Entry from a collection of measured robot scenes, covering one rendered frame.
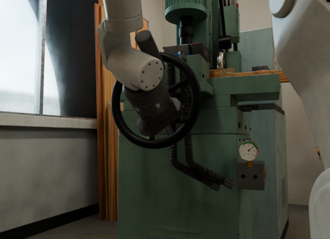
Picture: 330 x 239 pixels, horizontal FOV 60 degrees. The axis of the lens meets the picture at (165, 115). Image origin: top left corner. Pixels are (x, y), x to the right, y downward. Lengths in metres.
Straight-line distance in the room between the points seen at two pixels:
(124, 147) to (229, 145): 0.39
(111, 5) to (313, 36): 0.31
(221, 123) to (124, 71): 0.50
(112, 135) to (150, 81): 1.97
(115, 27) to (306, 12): 0.30
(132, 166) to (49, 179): 1.41
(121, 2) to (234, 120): 0.59
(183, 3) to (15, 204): 1.72
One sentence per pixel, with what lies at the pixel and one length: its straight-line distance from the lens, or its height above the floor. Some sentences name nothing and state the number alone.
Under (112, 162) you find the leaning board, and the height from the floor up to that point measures 0.49.
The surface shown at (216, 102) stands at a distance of 0.98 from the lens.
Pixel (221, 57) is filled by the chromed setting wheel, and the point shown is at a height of 1.04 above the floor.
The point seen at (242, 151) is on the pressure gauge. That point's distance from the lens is 0.90.
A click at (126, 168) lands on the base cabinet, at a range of 1.09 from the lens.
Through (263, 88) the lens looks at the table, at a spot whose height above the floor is 0.85.
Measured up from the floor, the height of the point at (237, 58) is 1.04.
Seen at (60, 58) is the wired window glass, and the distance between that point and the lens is 2.62.
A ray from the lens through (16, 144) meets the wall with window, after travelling 2.22.
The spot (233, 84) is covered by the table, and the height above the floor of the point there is 0.87.
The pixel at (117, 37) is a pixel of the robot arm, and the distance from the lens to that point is 0.59.
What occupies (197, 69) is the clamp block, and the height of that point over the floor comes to 0.91.
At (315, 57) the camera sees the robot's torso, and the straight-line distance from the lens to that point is 0.40.
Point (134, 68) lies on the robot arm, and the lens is 0.53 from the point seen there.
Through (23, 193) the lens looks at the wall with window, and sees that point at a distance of 2.30.
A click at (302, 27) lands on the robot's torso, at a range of 0.40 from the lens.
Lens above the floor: 0.70
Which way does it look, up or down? 4 degrees up
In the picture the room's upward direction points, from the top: straight up
